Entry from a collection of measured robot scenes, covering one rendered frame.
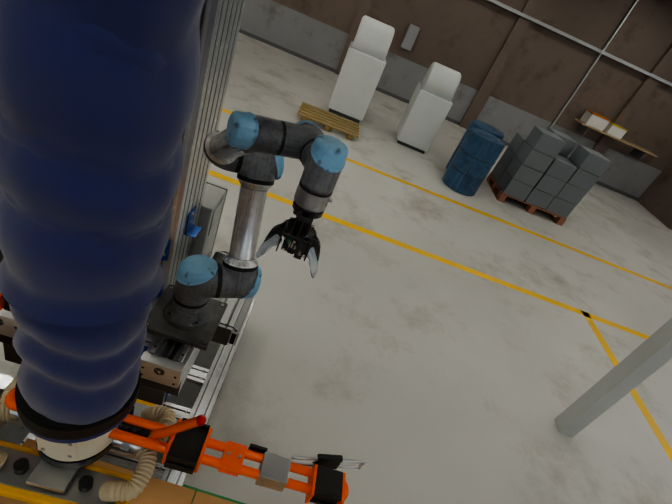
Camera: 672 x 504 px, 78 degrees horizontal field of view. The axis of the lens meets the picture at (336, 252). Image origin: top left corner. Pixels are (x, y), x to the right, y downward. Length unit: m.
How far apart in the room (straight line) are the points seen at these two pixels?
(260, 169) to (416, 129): 6.52
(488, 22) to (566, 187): 4.81
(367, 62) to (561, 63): 5.51
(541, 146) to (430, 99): 1.92
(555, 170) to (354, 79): 3.60
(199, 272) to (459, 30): 10.12
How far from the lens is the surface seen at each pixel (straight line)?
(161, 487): 1.77
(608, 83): 12.29
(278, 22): 11.12
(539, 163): 7.45
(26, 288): 0.75
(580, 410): 3.71
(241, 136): 0.89
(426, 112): 7.64
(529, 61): 11.51
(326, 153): 0.84
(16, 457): 1.26
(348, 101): 7.78
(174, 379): 1.49
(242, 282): 1.40
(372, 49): 7.67
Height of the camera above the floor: 2.16
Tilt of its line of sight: 33 degrees down
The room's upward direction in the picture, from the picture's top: 25 degrees clockwise
